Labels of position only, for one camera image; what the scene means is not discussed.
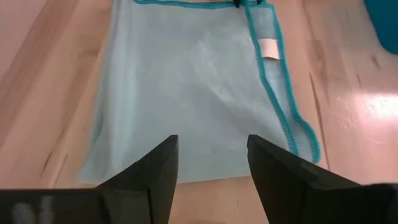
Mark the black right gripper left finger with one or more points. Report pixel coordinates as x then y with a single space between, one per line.
140 193

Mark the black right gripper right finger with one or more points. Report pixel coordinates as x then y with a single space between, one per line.
295 199

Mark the light blue teal-edged towel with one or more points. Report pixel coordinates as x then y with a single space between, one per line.
192 93

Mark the teal plastic bin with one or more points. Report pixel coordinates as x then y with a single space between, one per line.
385 21

